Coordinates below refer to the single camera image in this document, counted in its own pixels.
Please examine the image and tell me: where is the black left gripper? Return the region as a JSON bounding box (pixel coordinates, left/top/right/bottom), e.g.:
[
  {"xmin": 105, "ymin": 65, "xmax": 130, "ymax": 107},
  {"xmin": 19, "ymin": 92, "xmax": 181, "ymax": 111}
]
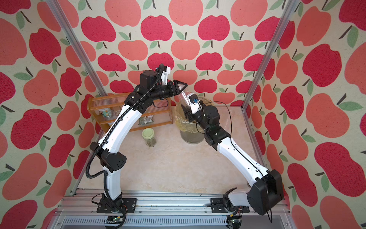
[{"xmin": 149, "ymin": 79, "xmax": 187, "ymax": 101}]

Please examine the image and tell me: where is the clear jar with mung beans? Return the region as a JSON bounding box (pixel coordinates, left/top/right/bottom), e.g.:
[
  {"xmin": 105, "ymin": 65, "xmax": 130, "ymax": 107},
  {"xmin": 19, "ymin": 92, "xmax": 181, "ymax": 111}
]
[{"xmin": 179, "ymin": 88, "xmax": 193, "ymax": 110}]

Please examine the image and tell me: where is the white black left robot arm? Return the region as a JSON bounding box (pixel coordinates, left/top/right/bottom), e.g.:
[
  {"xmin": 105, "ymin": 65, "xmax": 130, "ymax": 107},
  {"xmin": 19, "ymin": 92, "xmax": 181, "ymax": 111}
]
[{"xmin": 85, "ymin": 68, "xmax": 188, "ymax": 214}]

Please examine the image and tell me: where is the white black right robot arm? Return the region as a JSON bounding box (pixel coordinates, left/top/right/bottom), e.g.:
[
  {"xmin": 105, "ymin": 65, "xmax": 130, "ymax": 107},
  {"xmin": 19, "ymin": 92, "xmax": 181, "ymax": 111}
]
[{"xmin": 182, "ymin": 105, "xmax": 284, "ymax": 216}]

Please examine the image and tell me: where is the second jar behind left arm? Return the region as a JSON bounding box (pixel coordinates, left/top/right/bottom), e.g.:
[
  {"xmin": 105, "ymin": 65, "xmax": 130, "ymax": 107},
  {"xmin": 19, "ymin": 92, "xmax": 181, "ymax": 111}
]
[{"xmin": 142, "ymin": 128, "xmax": 156, "ymax": 148}]

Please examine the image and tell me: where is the yellow plastic bin liner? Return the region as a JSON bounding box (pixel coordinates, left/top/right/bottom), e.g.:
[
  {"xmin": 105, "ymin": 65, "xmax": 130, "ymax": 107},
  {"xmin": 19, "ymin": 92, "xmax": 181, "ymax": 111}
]
[{"xmin": 174, "ymin": 96, "xmax": 207, "ymax": 134}]

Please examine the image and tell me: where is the packet on lower shelf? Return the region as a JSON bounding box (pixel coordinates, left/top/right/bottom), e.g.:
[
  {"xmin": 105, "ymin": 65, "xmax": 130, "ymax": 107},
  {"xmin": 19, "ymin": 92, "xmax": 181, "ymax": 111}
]
[{"xmin": 139, "ymin": 115, "xmax": 154, "ymax": 126}]

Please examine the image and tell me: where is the green label cup on shelf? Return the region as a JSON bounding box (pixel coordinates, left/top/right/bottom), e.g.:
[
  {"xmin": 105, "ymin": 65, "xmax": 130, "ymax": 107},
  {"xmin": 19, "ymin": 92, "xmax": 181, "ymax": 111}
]
[{"xmin": 98, "ymin": 107, "xmax": 112, "ymax": 118}]

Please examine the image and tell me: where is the wooden spice rack shelf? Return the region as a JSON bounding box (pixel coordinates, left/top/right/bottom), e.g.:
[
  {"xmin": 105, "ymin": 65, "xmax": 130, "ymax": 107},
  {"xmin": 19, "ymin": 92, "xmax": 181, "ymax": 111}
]
[{"xmin": 86, "ymin": 93, "xmax": 173, "ymax": 134}]

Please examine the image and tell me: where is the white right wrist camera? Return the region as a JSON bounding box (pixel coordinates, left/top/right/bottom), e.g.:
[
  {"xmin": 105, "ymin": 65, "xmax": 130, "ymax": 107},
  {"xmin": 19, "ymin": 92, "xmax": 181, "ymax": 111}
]
[{"xmin": 188, "ymin": 93, "xmax": 201, "ymax": 115}]

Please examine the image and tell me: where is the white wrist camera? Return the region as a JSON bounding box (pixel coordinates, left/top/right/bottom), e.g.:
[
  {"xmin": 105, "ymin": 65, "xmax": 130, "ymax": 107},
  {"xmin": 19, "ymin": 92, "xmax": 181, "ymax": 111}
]
[
  {"xmin": 161, "ymin": 66, "xmax": 171, "ymax": 85},
  {"xmin": 188, "ymin": 93, "xmax": 201, "ymax": 115}
]

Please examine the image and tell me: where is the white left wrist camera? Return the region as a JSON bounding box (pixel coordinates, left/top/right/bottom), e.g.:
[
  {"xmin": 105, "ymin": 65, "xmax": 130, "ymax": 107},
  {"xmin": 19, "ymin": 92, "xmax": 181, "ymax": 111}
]
[{"xmin": 161, "ymin": 66, "xmax": 171, "ymax": 85}]

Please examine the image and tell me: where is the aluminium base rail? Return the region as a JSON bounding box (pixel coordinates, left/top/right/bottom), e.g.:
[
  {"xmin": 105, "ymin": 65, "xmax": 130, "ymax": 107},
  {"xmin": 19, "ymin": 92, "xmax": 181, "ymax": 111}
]
[{"xmin": 46, "ymin": 189, "xmax": 296, "ymax": 229}]

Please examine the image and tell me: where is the left aluminium frame post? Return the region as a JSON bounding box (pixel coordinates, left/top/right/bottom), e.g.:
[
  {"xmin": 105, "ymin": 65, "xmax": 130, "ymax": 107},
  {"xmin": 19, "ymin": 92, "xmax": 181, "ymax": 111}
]
[{"xmin": 46, "ymin": 0, "xmax": 108, "ymax": 96}]

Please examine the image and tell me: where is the aluminium frame post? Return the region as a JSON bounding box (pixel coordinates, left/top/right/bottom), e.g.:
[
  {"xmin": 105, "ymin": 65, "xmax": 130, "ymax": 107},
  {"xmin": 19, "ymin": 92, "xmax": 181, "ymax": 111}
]
[
  {"xmin": 46, "ymin": 0, "xmax": 108, "ymax": 96},
  {"xmin": 242, "ymin": 0, "xmax": 300, "ymax": 113}
]

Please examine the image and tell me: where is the right aluminium frame post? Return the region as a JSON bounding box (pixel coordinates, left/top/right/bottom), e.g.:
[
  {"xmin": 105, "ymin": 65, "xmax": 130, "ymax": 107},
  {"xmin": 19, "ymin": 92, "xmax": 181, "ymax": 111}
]
[{"xmin": 242, "ymin": 0, "xmax": 300, "ymax": 113}]

